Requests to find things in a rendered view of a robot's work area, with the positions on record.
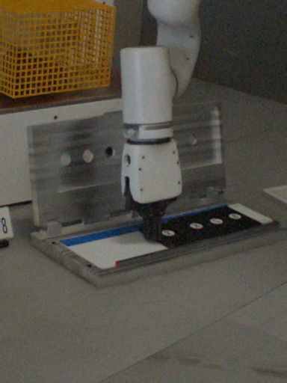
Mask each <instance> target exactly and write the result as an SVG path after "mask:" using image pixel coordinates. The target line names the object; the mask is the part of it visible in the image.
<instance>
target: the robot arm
mask: <svg viewBox="0 0 287 383"><path fill-rule="evenodd" d="M200 1H201V0H147V7H148V10H149V12H150V14H151V15H152V16H153V17H154V18H156V19H157V23H158V38H157V43H156V46H130V47H127V48H124V49H121V50H120V66H121V82H122V98H123V130H124V137H125V138H129V139H127V140H126V141H127V143H125V145H124V150H123V158H122V166H121V188H122V195H123V197H124V199H125V200H126V205H125V208H126V209H130V210H136V211H137V212H138V214H139V216H140V217H143V234H144V238H145V239H148V240H152V241H157V240H160V239H163V236H162V217H163V216H164V215H165V210H166V208H167V206H168V204H171V203H172V202H174V201H176V200H177V197H178V196H179V195H180V194H181V193H182V174H181V167H179V156H178V151H177V148H176V142H175V140H173V139H170V138H169V137H170V136H173V118H172V102H175V101H177V100H178V99H179V98H180V97H181V96H182V95H183V93H184V92H185V90H186V87H187V85H188V84H189V81H190V80H191V76H192V74H193V71H194V67H195V64H196V62H197V57H198V54H199V50H200V43H201V36H200V21H199V18H198V9H199V6H200ZM136 201H137V203H136ZM145 205H146V206H145Z"/></svg>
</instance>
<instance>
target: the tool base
mask: <svg viewBox="0 0 287 383"><path fill-rule="evenodd" d="M222 194H223V191H222V190H221V191H214V190H212V189H209V190H207V192H205V193H201V194H200V195H198V196H194V197H190V198H189V199H191V201H189V203H188V204H185V205H181V206H174V207H169V208H166V210H165V215H164V216H163V217H162V218H165V217H168V216H173V215H179V214H184V212H191V211H194V210H198V209H205V208H209V207H213V206H220V205H223V204H224V203H228V204H229V205H230V206H231V204H233V202H232V200H230V199H229V200H226V199H223V198H222V197H219V196H218V195H222ZM139 223H143V217H140V216H139V214H138V212H137V211H136V210H130V209H125V210H124V211H119V212H113V213H112V214H110V219H109V220H108V221H101V222H96V223H93V224H89V225H85V226H81V225H80V224H82V220H77V221H70V222H67V223H62V224H60V223H58V222H56V221H51V222H47V224H48V225H44V226H42V227H40V228H37V233H32V234H31V244H32V245H34V247H36V248H38V249H39V250H41V251H43V252H45V253H46V254H48V255H49V256H50V257H51V258H52V259H54V260H56V261H58V262H59V263H61V264H62V265H64V266H65V267H66V268H68V269H70V270H71V271H73V272H75V273H76V274H77V275H79V276H80V278H84V279H85V280H86V281H88V282H89V283H91V284H93V285H94V286H96V287H98V288H99V289H104V288H108V287H113V286H116V285H120V284H123V283H124V284H125V283H126V282H129V281H134V280H137V279H141V278H147V277H149V276H153V275H159V274H163V273H165V272H171V271H175V270H178V269H180V268H183V267H187V266H192V265H196V264H199V263H204V262H208V261H210V260H213V259H217V258H221V257H226V256H229V255H232V254H236V253H238V252H242V251H246V250H250V249H254V248H259V247H262V245H267V244H271V243H274V242H279V241H283V240H286V239H287V227H284V226H279V227H273V228H270V229H266V230H260V231H259V232H257V233H251V234H248V235H244V236H239V237H235V238H232V239H229V240H226V241H222V242H217V243H213V244H210V245H204V246H202V247H200V248H195V249H191V250H187V251H181V252H178V253H175V254H168V256H165V257H159V258H155V259H152V260H145V261H142V262H138V263H133V264H128V265H125V266H119V267H117V266H110V267H106V268H103V269H101V268H99V267H98V266H95V265H94V264H92V263H90V262H88V261H87V260H86V259H85V258H83V257H81V256H79V255H78V254H76V253H74V252H72V251H71V250H70V249H68V248H67V247H66V246H64V245H62V244H60V243H59V242H58V241H59V240H62V239H70V237H71V238H73V237H74V236H75V237H77V236H80V235H84V234H88V233H95V232H99V231H103V230H110V229H114V228H118V227H125V226H128V225H133V224H139ZM52 242H55V243H56V244H52ZM87 265H92V266H91V267H88V266H87Z"/></svg>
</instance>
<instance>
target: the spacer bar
mask: <svg viewBox="0 0 287 383"><path fill-rule="evenodd" d="M228 207H230V208H232V209H234V210H236V211H238V212H242V213H244V214H245V215H248V216H250V217H251V218H252V219H254V220H256V221H259V222H261V223H262V224H268V223H271V222H273V219H271V218H269V217H267V216H265V215H261V214H259V213H257V212H255V211H253V210H251V209H248V208H247V207H245V206H244V205H242V204H240V203H234V204H231V206H228Z"/></svg>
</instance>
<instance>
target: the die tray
mask: <svg viewBox="0 0 287 383"><path fill-rule="evenodd" d="M263 196H265V197H267V198H269V199H270V200H272V201H274V202H276V203H278V204H280V205H281V206H284V207H285V208H287V186H280V187H274V188H269V189H264V190H263Z"/></svg>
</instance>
